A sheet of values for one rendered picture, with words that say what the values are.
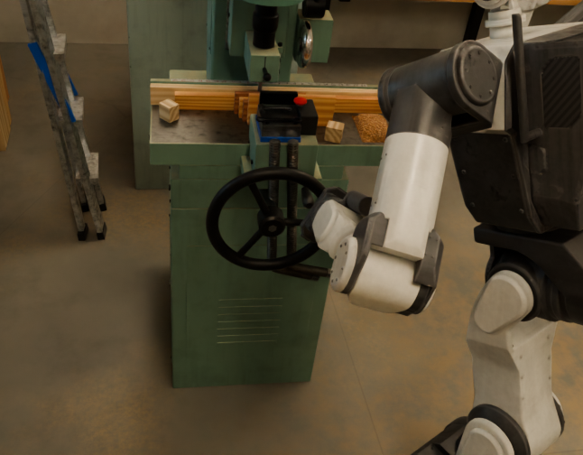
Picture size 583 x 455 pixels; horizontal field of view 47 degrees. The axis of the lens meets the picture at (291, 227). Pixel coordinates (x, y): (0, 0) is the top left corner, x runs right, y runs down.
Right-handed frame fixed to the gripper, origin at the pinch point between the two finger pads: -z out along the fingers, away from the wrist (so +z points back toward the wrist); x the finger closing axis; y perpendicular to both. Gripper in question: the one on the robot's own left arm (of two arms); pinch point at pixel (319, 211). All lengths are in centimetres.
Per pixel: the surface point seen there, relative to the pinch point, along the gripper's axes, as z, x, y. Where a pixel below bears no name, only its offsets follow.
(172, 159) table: -23.9, -9.3, 29.9
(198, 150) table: -22.6, -4.1, 26.2
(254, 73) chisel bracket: -25.5, 18.1, 25.5
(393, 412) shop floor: -55, -38, -71
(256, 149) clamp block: -11.2, 3.4, 16.8
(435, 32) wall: -286, 139, -71
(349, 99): -33.3, 28.0, 1.5
